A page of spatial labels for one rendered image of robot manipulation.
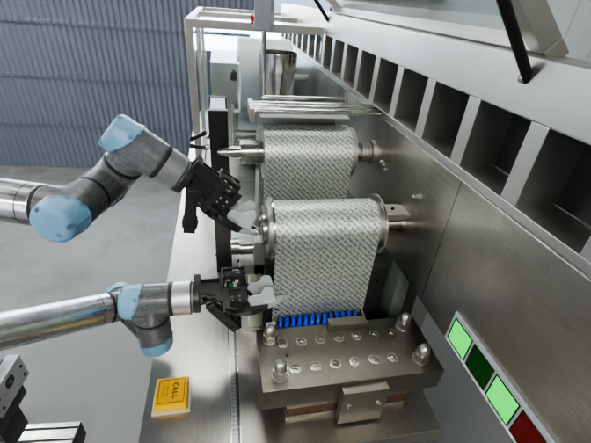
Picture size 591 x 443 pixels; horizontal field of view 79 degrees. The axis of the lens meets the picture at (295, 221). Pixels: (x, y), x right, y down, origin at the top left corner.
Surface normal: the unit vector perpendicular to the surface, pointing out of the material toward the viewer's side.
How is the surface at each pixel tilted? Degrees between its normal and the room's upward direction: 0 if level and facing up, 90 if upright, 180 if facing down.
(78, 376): 0
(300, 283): 90
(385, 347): 0
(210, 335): 0
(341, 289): 90
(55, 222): 90
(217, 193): 90
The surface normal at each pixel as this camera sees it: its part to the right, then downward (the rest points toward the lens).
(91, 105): 0.09, 0.53
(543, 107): -0.98, 0.04
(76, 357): 0.07, -0.84
